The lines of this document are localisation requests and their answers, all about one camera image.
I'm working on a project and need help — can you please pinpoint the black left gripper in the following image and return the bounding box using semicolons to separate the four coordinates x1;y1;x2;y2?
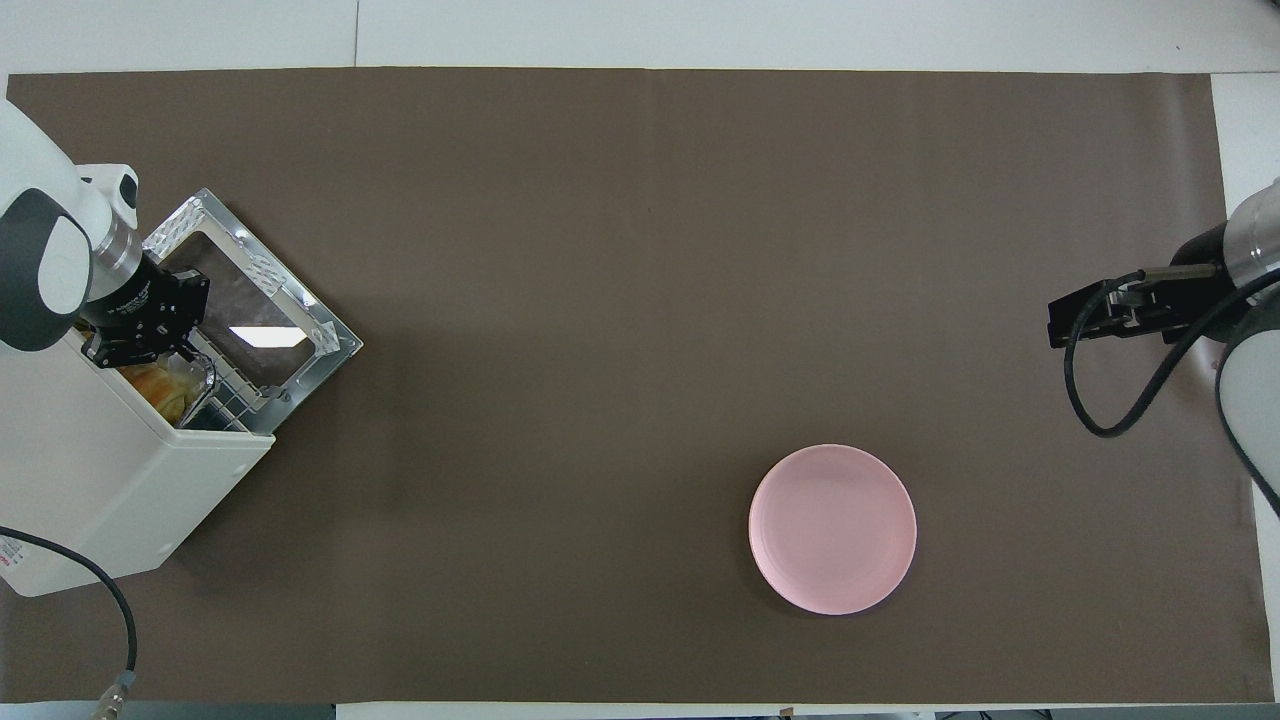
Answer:
78;255;217;393

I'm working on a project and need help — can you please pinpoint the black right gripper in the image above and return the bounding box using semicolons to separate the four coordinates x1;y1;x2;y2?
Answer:
1047;228;1246;350

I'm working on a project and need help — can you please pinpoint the silver foil baking tray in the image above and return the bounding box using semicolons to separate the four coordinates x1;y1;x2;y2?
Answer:
113;352;219;427

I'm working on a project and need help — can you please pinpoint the yellow sliced bread loaf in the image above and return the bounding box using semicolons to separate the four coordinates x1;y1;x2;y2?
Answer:
120;362;193;417

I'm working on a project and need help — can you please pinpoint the cream toaster oven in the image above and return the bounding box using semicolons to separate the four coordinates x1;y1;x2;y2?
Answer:
0;240;277;599

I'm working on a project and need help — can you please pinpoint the pink round plate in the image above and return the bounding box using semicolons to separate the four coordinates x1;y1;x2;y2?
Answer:
748;444;918;616

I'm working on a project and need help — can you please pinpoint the brown table mat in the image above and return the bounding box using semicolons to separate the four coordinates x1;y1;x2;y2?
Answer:
0;67;1276;704

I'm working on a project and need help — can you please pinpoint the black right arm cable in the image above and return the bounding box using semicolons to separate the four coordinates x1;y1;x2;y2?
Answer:
1061;262;1280;439

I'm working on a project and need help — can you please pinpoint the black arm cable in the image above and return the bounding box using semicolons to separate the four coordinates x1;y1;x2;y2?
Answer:
1061;262;1280;439
0;524;139;720

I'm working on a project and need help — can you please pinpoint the metal oven wire rack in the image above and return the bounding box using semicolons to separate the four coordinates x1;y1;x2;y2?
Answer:
185;345;278;433

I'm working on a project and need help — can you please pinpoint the glass oven door silver frame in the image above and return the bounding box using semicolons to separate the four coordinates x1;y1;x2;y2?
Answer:
140;188;364;433

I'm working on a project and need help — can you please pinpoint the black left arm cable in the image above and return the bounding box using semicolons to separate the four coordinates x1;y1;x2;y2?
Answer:
0;524;139;720

